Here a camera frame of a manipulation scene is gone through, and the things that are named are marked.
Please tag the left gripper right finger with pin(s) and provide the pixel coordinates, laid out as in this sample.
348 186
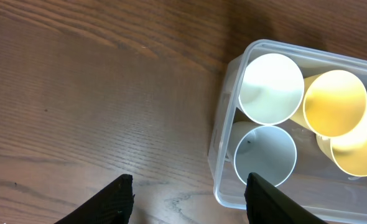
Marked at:
265 204

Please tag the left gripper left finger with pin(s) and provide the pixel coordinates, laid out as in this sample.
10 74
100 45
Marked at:
111 205

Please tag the grey plastic cup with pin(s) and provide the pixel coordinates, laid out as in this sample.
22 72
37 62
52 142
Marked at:
268 151

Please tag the clear plastic container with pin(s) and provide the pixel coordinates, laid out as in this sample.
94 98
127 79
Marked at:
316 182

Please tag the yellow plastic bowl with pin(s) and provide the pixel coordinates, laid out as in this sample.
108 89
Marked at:
348 152

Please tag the cream plastic cup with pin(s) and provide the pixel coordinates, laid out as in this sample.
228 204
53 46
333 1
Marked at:
271 89

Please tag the yellow plastic cup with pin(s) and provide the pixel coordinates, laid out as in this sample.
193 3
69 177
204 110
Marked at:
333 104

